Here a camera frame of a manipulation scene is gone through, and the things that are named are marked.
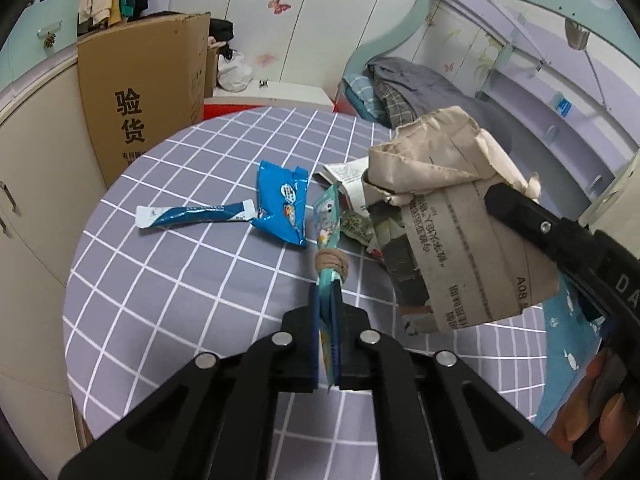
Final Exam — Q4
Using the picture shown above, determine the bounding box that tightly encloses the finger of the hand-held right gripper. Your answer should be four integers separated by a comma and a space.
483, 182, 601, 273

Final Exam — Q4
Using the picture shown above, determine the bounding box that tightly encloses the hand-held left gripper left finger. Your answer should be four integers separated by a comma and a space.
57, 285, 323, 480

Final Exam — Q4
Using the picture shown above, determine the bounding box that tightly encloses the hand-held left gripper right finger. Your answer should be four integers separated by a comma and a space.
330, 280, 583, 480

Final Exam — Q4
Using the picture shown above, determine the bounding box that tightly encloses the beige hair tie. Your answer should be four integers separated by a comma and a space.
314, 249, 351, 280

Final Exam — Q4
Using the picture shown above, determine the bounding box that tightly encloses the brown paper bag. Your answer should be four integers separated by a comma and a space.
362, 105, 561, 336

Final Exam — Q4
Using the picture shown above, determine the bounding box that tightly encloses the teal white printed wrapper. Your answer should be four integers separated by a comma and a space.
311, 184, 347, 395

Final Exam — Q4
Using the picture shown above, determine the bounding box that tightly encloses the person's right hand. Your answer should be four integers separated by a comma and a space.
547, 352, 640, 466

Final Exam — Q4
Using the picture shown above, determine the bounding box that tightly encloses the teal bed sheet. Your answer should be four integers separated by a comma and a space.
530, 295, 616, 431

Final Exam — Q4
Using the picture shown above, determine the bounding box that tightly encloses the green printed wrapper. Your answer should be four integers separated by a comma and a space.
340, 210, 386, 261

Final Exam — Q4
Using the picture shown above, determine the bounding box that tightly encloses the blue snack wrapper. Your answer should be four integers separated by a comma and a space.
250, 160, 310, 248

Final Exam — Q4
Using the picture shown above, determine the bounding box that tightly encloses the white printed paper sheet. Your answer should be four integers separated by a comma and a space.
314, 157, 373, 221

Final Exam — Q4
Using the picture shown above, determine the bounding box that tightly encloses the blue white stick packet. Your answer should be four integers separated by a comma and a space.
136, 199, 256, 230

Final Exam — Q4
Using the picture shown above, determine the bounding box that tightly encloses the grey duvet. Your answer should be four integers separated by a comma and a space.
367, 56, 501, 128

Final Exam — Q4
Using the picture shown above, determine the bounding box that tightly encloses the beige hanging pouch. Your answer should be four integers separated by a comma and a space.
565, 17, 591, 51

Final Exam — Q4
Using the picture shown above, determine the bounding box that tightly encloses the blue checked bedding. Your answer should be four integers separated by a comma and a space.
342, 72, 391, 123

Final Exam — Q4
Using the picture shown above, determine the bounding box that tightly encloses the white platform board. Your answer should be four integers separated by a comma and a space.
205, 82, 335, 111

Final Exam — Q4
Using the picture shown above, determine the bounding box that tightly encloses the red platform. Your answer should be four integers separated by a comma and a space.
202, 101, 346, 121

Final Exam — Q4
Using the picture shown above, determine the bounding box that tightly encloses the white plastic bag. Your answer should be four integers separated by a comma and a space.
216, 50, 253, 93

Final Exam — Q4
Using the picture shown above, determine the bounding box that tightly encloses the small cardboard box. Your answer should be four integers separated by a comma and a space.
204, 45, 221, 98

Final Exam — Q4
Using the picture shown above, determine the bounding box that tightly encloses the white wardrobe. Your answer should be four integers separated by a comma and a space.
145, 0, 436, 106

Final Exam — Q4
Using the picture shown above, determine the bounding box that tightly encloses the white low cabinet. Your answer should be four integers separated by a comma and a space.
0, 35, 108, 461

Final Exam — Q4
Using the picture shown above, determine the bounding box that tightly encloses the tall cardboard box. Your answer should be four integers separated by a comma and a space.
76, 11, 212, 191

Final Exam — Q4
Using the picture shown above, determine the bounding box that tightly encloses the black clothing heap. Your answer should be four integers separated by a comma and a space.
207, 18, 236, 58

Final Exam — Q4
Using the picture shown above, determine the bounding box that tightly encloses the narrow mint drawer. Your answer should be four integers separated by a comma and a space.
0, 0, 83, 86

